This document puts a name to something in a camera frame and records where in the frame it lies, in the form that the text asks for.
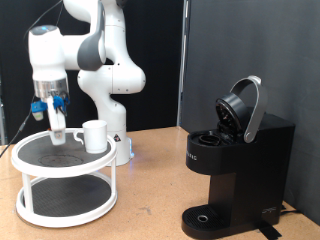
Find blue cable clip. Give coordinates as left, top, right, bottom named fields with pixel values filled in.
left=52, top=95, right=71, bottom=117

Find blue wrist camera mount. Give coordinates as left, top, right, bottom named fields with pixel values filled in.
left=30, top=100, right=49, bottom=122

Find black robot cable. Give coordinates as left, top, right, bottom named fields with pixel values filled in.
left=0, top=0, right=66, bottom=159

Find black power cord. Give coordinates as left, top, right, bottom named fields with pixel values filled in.
left=280, top=203, right=303, bottom=217

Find black Keurig coffee machine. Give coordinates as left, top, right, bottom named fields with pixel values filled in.
left=181, top=75, right=297, bottom=240

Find black tape strip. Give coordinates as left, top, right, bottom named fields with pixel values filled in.
left=257, top=220, right=283, bottom=240

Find white two-tier turntable rack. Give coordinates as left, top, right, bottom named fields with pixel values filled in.
left=10, top=127, right=119, bottom=230

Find grey metal frame post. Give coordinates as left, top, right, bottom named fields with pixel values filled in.
left=0, top=74, right=7, bottom=147

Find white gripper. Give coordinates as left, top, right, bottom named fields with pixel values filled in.
left=45, top=95, right=68, bottom=140

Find white mug with handle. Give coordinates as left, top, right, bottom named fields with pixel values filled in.
left=73, top=119, right=109, bottom=155

